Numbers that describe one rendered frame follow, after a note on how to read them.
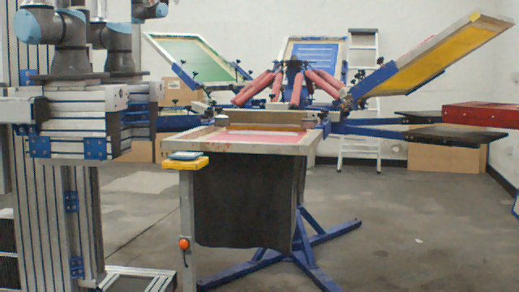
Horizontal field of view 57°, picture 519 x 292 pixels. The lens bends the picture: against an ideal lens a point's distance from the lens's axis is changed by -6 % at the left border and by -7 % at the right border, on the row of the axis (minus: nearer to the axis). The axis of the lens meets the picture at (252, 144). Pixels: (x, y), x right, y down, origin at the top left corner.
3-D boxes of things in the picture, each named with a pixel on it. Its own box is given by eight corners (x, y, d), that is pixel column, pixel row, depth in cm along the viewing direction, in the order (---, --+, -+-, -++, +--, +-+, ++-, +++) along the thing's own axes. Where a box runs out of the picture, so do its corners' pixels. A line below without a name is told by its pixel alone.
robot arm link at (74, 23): (93, 46, 179) (92, 9, 177) (63, 45, 168) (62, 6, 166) (73, 47, 186) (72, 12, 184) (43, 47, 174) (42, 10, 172)
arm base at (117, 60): (98, 71, 221) (97, 49, 219) (111, 71, 236) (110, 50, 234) (129, 71, 219) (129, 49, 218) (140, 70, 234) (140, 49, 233)
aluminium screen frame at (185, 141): (308, 156, 185) (308, 145, 184) (160, 149, 199) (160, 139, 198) (328, 130, 260) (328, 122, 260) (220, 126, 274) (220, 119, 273)
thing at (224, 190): (292, 256, 201) (293, 152, 195) (187, 246, 212) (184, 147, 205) (293, 254, 204) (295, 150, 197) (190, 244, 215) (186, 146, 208)
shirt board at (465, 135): (508, 148, 254) (509, 132, 253) (484, 157, 226) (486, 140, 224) (312, 126, 346) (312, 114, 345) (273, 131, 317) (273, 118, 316)
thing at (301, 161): (293, 253, 203) (295, 150, 197) (284, 252, 204) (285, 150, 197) (308, 220, 247) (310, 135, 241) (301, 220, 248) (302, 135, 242)
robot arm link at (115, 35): (119, 49, 218) (118, 19, 216) (99, 50, 225) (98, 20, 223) (138, 49, 228) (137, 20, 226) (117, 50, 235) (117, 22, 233)
